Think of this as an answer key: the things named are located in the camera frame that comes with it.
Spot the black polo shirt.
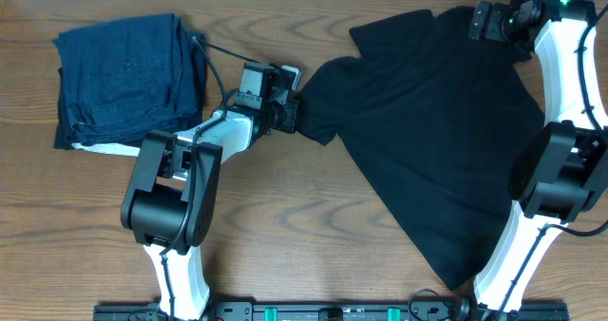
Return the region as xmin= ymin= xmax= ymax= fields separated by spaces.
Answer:
xmin=296 ymin=6 xmax=544 ymax=290

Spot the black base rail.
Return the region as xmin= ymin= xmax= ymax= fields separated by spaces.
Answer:
xmin=93 ymin=299 xmax=571 ymax=321

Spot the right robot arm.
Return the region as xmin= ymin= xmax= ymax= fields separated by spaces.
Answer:
xmin=450 ymin=0 xmax=607 ymax=320

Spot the folded black garment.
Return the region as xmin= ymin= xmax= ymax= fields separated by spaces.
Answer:
xmin=53 ymin=73 xmax=202 ymax=150

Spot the folded white garment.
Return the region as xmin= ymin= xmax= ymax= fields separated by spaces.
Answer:
xmin=71 ymin=142 xmax=140 ymax=157

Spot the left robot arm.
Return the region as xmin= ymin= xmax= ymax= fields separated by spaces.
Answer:
xmin=121 ymin=62 xmax=301 ymax=320

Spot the small looped black cable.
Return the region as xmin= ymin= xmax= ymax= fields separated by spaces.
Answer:
xmin=406 ymin=289 xmax=471 ymax=321

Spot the folded dark blue garment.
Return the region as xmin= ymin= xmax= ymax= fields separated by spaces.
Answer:
xmin=52 ymin=12 xmax=209 ymax=147

